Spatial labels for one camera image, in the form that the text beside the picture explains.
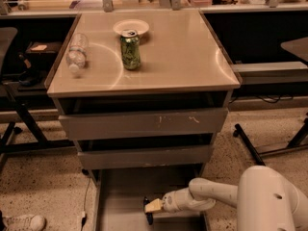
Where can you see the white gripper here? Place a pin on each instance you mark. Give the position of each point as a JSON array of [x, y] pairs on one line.
[[170, 200]]

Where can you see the dark blue rxbar wrapper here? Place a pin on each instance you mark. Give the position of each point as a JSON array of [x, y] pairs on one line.
[[149, 216]]

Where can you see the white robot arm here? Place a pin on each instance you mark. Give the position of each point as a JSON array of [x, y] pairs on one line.
[[265, 200]]

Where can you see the grey open bottom drawer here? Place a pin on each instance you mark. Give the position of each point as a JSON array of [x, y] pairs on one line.
[[119, 206]]

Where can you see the grey middle drawer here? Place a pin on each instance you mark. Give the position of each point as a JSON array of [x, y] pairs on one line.
[[146, 157]]

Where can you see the grey top drawer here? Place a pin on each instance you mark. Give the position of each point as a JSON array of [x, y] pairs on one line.
[[143, 124]]

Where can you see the white sneaker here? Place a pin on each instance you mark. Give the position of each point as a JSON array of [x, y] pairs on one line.
[[24, 223]]

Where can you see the green soda can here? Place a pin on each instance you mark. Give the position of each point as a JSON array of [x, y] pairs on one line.
[[130, 52]]

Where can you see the clear plastic water bottle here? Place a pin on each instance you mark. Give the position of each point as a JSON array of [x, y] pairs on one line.
[[77, 53]]

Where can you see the white paper plate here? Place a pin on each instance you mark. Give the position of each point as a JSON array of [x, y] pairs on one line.
[[140, 26]]

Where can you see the black box with note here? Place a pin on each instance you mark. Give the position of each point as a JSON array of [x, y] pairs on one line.
[[44, 47]]

